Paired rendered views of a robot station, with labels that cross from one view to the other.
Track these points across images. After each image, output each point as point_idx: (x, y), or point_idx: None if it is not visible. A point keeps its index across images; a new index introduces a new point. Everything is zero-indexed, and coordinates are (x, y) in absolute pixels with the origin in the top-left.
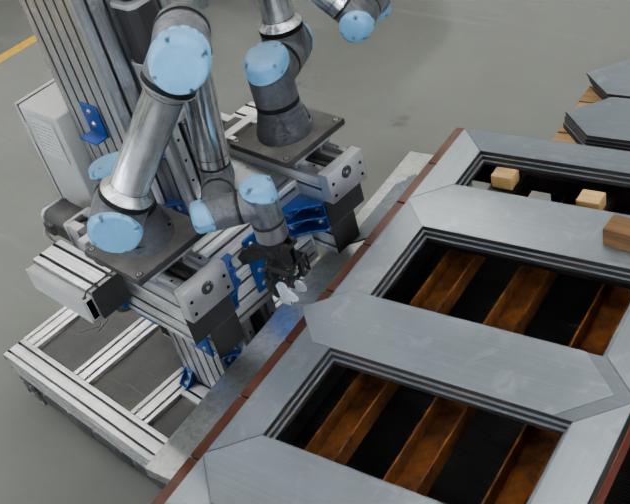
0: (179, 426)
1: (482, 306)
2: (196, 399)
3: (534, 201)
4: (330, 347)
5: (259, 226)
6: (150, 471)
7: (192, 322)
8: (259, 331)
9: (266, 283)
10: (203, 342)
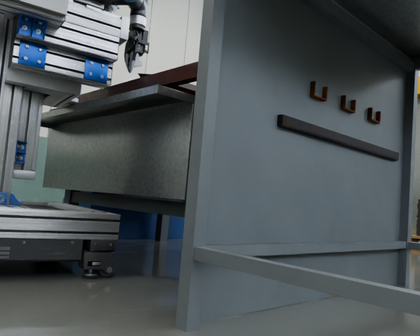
0: (136, 89)
1: None
2: None
3: None
4: None
5: (144, 13)
6: (162, 86)
7: (127, 39)
8: (91, 101)
9: (135, 47)
10: (103, 71)
